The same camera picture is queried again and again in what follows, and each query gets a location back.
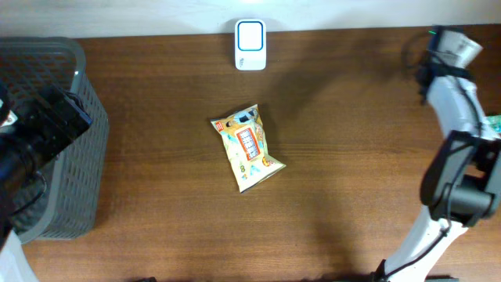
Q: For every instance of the yellow snack bag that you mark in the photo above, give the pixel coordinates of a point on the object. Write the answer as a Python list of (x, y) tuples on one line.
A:
[(246, 147)]

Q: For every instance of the green tissue pack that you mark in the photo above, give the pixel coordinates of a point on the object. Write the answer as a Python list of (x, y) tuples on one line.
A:
[(495, 122)]

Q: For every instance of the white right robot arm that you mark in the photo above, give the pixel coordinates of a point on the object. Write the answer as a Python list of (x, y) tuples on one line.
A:
[(462, 184)]

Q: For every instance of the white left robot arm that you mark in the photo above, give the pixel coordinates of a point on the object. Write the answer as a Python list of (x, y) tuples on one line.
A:
[(31, 136)]

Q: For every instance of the grey plastic mesh basket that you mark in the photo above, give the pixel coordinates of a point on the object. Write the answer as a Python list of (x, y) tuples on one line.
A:
[(62, 205)]

